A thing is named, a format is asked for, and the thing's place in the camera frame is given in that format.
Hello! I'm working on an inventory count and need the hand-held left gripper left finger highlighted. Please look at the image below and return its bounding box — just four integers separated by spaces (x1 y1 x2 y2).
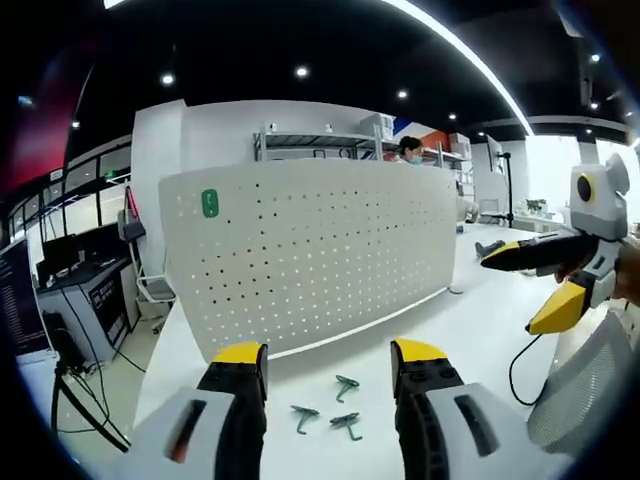
127 340 270 480

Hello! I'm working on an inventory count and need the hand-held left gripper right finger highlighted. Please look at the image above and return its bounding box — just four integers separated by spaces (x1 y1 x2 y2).
389 338 574 480

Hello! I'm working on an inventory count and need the green hook assembly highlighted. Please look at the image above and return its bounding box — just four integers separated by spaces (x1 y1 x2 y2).
333 374 361 404
290 404 321 435
328 412 364 442
200 188 220 220

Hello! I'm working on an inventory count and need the white perforated mounting plate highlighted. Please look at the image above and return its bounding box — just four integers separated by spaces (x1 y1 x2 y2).
158 158 459 362

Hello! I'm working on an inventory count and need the person's right hand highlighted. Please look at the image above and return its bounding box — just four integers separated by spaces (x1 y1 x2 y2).
612 239 640 302

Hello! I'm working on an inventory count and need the black light stand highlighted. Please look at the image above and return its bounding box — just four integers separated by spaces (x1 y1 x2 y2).
492 149 516 230

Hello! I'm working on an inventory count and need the black tripod stand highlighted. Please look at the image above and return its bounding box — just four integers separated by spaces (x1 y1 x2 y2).
49 362 132 454

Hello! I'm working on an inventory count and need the white office chair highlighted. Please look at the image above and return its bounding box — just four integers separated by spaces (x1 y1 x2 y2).
117 209 177 335

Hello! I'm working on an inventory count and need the grey desk cabinet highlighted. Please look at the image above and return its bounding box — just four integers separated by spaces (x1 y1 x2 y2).
37 254 141 366

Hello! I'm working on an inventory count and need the laptop with purple screen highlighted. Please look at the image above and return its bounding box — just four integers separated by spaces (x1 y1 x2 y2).
0 238 61 371

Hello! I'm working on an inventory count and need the black desk monitor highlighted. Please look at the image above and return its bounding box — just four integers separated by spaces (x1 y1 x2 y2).
41 222 121 274

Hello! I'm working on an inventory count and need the metal storage shelving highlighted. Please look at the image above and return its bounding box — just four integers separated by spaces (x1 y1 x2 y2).
253 122 474 164

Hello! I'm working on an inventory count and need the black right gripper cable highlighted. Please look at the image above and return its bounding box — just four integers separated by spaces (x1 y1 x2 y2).
508 332 547 407

